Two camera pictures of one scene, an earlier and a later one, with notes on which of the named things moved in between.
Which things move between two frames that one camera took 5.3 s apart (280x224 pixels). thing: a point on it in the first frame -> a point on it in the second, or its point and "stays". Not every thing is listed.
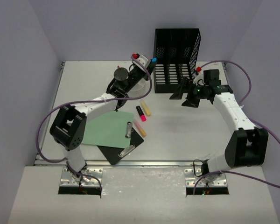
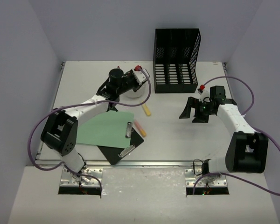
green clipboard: (112, 129) stays
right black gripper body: (197, 92) -> (202, 112)
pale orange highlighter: (140, 129) stays
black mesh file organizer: (176, 51) stays
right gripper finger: (178, 94) -> (191, 103)
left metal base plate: (68, 180) stays
